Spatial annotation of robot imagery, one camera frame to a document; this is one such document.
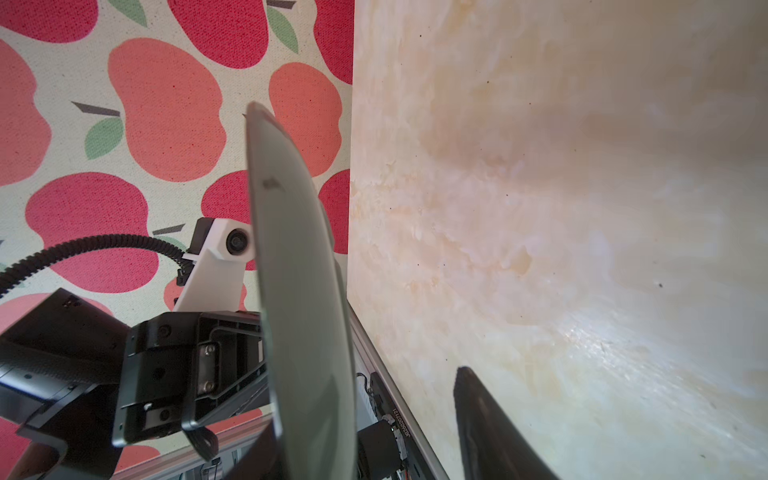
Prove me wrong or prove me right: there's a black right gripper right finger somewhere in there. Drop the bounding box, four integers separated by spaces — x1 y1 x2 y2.
453 366 557 480

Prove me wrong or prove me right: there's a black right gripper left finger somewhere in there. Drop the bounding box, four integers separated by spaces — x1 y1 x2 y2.
224 422 286 480

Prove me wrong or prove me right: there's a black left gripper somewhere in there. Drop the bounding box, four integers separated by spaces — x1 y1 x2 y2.
1 289 267 479

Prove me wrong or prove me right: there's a blue floral patterned plate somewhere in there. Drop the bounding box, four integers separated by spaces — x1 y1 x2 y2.
245 102 357 479

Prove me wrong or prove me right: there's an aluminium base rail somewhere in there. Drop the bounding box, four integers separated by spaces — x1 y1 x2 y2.
113 308 449 479

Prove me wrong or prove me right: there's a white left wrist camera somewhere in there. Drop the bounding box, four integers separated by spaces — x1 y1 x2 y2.
173 217 255 312

